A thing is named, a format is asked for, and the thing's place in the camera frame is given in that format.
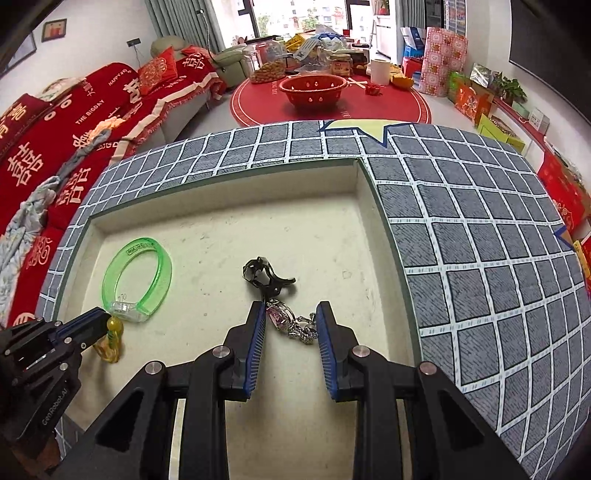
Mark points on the pile of snack packets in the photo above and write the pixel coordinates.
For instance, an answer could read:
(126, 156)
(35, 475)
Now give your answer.
(318, 46)

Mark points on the red embroidered cushion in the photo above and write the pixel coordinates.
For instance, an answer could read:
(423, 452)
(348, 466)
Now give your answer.
(159, 71)

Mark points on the black television screen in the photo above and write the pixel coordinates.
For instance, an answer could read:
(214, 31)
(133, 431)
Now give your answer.
(554, 41)

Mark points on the potted green plant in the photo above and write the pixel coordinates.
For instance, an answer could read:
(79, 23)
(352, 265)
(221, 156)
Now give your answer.
(510, 87)

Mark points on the white shallow tray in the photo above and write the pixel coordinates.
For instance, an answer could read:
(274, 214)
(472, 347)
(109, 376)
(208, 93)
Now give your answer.
(323, 240)

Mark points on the clear jar of snacks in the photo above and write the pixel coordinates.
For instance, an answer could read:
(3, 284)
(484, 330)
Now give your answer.
(268, 64)

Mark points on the silver foil packet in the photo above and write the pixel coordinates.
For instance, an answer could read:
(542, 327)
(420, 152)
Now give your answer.
(482, 74)

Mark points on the red plastic colander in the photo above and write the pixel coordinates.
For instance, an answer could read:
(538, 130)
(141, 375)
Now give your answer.
(314, 90)

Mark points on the small lidded jar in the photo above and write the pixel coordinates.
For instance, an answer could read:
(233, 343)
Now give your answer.
(341, 64)

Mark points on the grey knotted cloth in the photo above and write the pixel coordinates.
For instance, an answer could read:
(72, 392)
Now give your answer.
(41, 198)

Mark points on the yellow green box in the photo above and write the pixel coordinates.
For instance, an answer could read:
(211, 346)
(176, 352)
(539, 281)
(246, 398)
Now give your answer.
(496, 131)

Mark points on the balcony window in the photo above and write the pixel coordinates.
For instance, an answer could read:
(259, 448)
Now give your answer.
(300, 14)

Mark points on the white cup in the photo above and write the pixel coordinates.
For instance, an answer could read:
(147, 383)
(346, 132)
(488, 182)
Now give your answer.
(381, 71)

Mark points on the silver rhinestone hair clip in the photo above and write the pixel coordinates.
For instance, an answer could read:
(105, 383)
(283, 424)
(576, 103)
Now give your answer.
(295, 325)

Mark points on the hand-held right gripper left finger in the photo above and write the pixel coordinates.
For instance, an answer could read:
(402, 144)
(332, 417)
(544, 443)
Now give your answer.
(256, 350)

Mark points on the black hair claw clip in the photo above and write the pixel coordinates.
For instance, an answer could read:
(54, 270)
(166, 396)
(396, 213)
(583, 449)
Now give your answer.
(265, 277)

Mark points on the grey checked cloth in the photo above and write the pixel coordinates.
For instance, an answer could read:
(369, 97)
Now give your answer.
(485, 258)

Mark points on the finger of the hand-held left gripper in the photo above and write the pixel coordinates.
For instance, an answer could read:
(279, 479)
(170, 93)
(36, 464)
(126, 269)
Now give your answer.
(92, 340)
(85, 321)

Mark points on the small white box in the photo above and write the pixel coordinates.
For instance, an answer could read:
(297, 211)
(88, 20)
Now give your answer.
(539, 120)

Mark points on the green window curtain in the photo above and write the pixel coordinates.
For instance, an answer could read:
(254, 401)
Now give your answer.
(411, 14)
(175, 23)

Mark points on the sofa with red blanket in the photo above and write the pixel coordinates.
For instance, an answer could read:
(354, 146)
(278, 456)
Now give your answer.
(60, 134)

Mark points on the round red table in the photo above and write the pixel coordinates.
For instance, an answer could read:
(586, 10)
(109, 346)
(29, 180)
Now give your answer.
(397, 104)

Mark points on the orange gift box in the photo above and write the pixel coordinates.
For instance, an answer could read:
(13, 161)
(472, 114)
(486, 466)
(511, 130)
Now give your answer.
(471, 104)

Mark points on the green snack packet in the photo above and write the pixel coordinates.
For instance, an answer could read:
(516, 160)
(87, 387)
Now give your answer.
(457, 85)

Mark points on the large framed picture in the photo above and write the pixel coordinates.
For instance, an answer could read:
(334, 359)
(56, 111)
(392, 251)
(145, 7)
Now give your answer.
(18, 53)

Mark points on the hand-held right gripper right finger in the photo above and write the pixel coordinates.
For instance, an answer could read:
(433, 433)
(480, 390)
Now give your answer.
(325, 350)

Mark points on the small framed picture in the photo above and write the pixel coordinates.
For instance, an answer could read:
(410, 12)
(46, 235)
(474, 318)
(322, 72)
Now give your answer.
(54, 30)

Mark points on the blue and white bag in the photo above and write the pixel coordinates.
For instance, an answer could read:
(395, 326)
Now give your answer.
(413, 41)

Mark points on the pale green armchair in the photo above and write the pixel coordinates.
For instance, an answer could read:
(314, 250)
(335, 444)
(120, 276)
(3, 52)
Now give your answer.
(231, 62)

